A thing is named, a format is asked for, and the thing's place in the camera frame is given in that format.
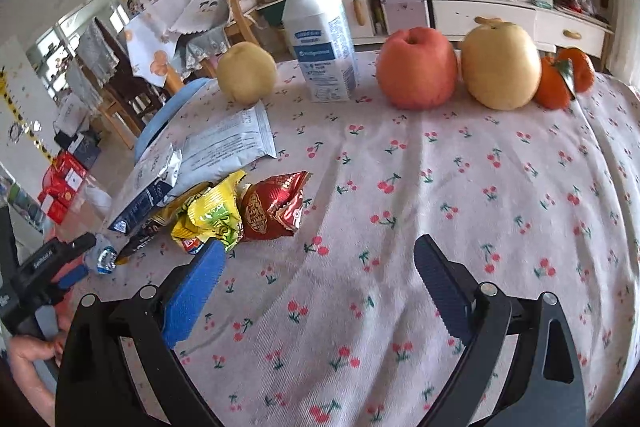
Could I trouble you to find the crushed clear plastic bottle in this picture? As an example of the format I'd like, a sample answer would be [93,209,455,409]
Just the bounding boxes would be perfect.
[84,246,118,275]

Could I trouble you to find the yellow snack wrapper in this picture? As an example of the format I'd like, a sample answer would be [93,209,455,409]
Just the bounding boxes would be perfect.
[170,170,246,255]

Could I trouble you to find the white blue paper bag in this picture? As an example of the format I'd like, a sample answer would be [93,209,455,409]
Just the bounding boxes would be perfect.
[106,144,182,235]

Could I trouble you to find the red snack wrapper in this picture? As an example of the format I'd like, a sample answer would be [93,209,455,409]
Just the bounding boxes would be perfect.
[239,171,311,241]

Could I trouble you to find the silver wet wipes pack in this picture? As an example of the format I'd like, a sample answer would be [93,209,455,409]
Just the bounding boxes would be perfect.
[180,101,277,176]

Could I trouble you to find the long gold black wrapper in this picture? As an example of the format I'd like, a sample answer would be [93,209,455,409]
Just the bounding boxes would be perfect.
[115,218,168,265]

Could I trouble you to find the person left hand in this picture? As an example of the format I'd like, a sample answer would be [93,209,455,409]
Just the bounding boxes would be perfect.
[8,314,70,426]

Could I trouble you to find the red gift boxes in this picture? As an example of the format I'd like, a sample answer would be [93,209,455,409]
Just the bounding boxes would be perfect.
[38,150,88,225]

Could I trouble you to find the cherry print tablecloth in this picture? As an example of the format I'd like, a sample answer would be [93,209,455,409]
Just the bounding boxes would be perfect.
[176,52,639,426]

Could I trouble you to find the dark wooden chair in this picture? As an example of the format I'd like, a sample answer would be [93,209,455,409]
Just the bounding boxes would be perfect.
[93,17,163,136]

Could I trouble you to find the red apple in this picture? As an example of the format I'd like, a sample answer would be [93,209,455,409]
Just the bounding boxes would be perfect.
[375,27,458,110]

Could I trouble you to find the large yellow pear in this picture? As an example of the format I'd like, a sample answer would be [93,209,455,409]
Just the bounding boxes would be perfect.
[460,22,541,110]

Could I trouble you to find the dining table with cloth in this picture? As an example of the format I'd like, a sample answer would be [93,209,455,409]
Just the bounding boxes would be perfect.
[125,12,184,95]

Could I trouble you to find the small yellow pear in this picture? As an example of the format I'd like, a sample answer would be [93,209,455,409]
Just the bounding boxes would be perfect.
[216,41,278,105]

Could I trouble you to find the right orange tangerine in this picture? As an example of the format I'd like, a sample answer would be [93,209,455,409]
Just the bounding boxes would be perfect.
[556,48,596,93]

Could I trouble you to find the pink storage box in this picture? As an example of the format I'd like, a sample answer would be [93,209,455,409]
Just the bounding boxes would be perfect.
[380,0,431,35]

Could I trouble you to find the upright white milk carton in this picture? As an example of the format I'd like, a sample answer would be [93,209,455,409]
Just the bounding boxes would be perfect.
[282,0,357,102]

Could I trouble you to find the wooden chair with cushion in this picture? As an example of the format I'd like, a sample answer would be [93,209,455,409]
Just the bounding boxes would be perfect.
[181,0,259,76]

